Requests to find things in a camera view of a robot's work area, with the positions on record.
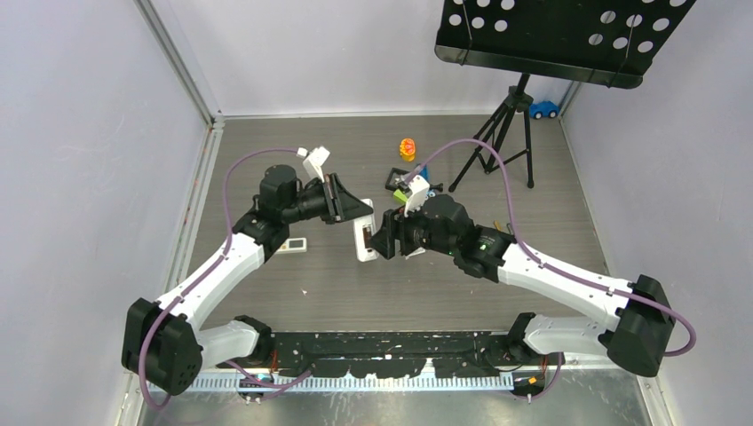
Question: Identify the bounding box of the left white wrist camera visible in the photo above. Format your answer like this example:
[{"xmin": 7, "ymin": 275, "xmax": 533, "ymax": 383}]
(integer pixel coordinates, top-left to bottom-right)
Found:
[{"xmin": 302, "ymin": 146, "xmax": 330, "ymax": 181}]

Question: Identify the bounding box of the green block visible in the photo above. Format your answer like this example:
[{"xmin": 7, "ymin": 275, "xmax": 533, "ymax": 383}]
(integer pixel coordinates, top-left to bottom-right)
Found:
[{"xmin": 392, "ymin": 189, "xmax": 409, "ymax": 205}]

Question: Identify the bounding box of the black square frame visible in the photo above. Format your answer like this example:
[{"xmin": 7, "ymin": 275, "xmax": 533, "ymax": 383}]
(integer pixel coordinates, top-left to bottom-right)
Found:
[{"xmin": 384, "ymin": 168, "xmax": 409, "ymax": 192}]

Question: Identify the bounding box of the white battery cover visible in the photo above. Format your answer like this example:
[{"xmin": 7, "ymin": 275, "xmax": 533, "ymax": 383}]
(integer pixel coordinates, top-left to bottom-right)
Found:
[{"xmin": 404, "ymin": 248, "xmax": 426, "ymax": 259}]

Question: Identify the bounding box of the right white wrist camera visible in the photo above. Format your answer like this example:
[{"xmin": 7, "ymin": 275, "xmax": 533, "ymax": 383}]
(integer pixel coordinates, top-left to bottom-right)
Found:
[{"xmin": 404, "ymin": 175, "xmax": 430, "ymax": 217}]

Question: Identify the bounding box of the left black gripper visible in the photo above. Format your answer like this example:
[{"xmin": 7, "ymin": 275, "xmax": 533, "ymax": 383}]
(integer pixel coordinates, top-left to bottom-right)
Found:
[{"xmin": 281, "ymin": 173, "xmax": 371, "ymax": 225}]

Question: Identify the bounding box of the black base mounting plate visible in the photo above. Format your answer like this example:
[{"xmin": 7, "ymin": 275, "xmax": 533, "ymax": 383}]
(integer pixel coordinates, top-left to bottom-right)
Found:
[{"xmin": 227, "ymin": 331, "xmax": 565, "ymax": 398}]

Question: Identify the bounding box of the white remote control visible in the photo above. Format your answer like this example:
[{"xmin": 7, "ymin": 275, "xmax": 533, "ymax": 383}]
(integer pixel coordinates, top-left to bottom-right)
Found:
[
  {"xmin": 353, "ymin": 211, "xmax": 380, "ymax": 263},
  {"xmin": 277, "ymin": 237, "xmax": 308, "ymax": 254}
]

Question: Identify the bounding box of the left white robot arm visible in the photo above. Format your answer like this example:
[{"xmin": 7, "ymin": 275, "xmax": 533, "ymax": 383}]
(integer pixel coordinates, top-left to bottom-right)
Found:
[{"xmin": 122, "ymin": 165, "xmax": 374, "ymax": 396}]

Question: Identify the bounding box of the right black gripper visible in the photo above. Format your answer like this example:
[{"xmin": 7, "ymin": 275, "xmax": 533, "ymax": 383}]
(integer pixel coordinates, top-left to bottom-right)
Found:
[{"xmin": 368, "ymin": 197, "xmax": 457, "ymax": 260}]

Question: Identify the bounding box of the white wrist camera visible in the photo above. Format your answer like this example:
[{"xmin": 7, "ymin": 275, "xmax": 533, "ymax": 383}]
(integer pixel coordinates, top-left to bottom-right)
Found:
[
  {"xmin": 302, "ymin": 146, "xmax": 330, "ymax": 181},
  {"xmin": 404, "ymin": 175, "xmax": 430, "ymax": 217}
]

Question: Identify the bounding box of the blue toy car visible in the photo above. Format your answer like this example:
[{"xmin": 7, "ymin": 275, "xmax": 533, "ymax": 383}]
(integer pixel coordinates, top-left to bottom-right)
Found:
[{"xmin": 528, "ymin": 100, "xmax": 560, "ymax": 120}]

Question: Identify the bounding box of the orange yellow toy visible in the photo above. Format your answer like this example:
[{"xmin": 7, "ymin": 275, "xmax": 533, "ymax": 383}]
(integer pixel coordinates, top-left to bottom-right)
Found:
[{"xmin": 399, "ymin": 138, "xmax": 416, "ymax": 162}]

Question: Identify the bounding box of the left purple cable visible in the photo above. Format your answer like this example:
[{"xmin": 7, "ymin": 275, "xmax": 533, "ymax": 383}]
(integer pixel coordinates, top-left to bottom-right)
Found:
[{"xmin": 136, "ymin": 146, "xmax": 309, "ymax": 413}]

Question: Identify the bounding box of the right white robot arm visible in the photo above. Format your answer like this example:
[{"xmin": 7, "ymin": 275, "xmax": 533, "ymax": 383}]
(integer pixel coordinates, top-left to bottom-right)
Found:
[{"xmin": 370, "ymin": 195, "xmax": 677, "ymax": 377}]

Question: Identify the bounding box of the blue toy brick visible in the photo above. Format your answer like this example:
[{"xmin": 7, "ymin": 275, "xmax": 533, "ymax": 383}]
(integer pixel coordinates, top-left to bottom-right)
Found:
[{"xmin": 417, "ymin": 164, "xmax": 431, "ymax": 182}]

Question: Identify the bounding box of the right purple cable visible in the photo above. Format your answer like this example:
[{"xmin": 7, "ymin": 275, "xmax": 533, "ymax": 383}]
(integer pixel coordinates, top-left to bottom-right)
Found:
[{"xmin": 402, "ymin": 138, "xmax": 698, "ymax": 359}]

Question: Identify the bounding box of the purple cable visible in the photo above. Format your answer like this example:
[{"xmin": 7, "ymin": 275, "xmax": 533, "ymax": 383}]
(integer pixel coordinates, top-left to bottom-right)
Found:
[
  {"xmin": 136, "ymin": 146, "xmax": 309, "ymax": 413},
  {"xmin": 402, "ymin": 138, "xmax": 698, "ymax": 359}
]

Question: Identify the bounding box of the black perforated music stand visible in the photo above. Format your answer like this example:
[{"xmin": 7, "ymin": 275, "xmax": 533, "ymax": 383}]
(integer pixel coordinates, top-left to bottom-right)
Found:
[{"xmin": 434, "ymin": 0, "xmax": 693, "ymax": 187}]

